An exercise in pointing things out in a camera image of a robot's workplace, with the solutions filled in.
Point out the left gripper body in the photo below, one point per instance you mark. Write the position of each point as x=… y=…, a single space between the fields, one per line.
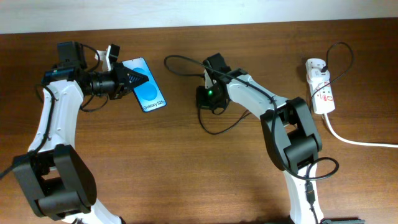
x=113 y=81

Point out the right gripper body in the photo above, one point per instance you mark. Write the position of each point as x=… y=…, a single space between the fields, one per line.
x=210 y=96

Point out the blue Galaxy smartphone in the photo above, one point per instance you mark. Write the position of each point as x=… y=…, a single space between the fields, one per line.
x=148 y=94

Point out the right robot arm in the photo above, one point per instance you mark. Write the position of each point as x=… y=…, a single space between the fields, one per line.
x=291 y=137

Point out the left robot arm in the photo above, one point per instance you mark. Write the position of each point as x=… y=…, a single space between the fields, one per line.
x=53 y=177

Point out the white USB charger adapter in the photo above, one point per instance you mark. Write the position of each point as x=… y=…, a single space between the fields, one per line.
x=315 y=75

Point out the white power strip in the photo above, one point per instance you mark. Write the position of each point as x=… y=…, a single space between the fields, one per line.
x=321 y=93

